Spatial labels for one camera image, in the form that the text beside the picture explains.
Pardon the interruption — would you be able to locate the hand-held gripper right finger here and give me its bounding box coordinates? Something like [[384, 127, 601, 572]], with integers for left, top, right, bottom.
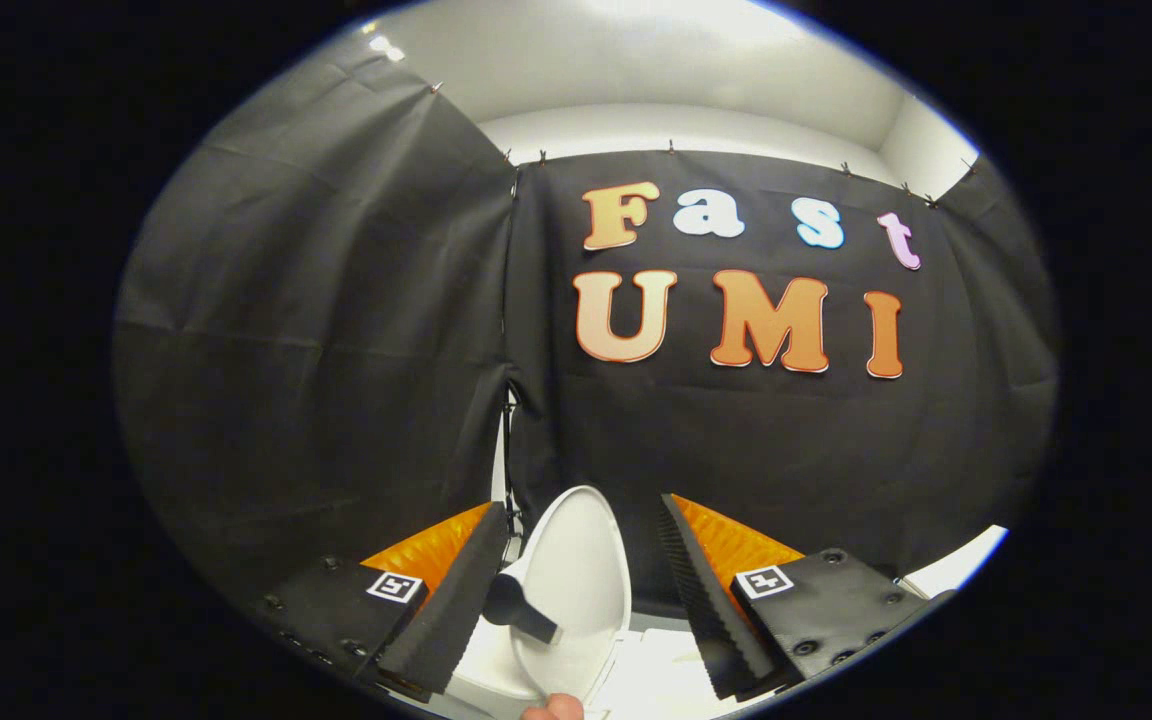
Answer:
[[658, 493, 937, 701]]

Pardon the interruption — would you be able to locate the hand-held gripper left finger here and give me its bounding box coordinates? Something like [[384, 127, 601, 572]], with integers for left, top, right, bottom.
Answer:
[[248, 500, 509, 701]]

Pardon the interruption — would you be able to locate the black lid pull tab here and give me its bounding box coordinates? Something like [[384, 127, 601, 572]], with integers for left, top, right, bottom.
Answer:
[[484, 572, 562, 646]]

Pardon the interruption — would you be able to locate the black backdrop cloth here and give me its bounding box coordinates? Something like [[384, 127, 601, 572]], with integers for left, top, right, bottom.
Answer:
[[114, 55, 1059, 616]]

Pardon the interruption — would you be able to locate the white drawer cabinet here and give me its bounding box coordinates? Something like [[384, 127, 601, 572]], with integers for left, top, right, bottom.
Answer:
[[901, 525, 1009, 599]]

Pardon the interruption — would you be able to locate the large ceiling light panel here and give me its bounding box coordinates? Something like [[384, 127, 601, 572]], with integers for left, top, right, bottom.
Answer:
[[586, 0, 817, 46]]

